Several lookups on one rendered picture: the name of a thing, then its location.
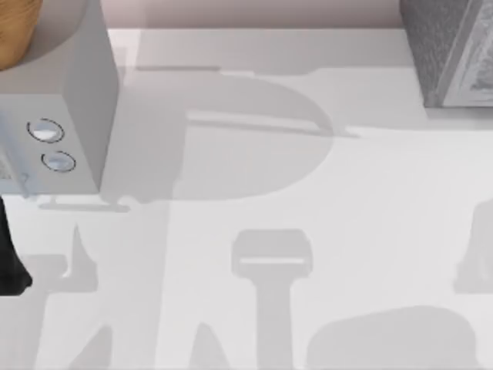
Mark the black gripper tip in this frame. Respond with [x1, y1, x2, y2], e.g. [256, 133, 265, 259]
[0, 196, 33, 297]

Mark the small round microwave knob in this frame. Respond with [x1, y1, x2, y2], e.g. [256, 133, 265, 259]
[40, 150, 77, 173]

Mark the large round microwave knob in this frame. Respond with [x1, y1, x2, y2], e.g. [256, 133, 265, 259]
[26, 118, 65, 144]

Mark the brown wooden bowl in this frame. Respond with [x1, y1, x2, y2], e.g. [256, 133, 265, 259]
[0, 0, 45, 72]

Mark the pale microwave oven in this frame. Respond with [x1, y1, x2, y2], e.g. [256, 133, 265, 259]
[0, 0, 119, 198]

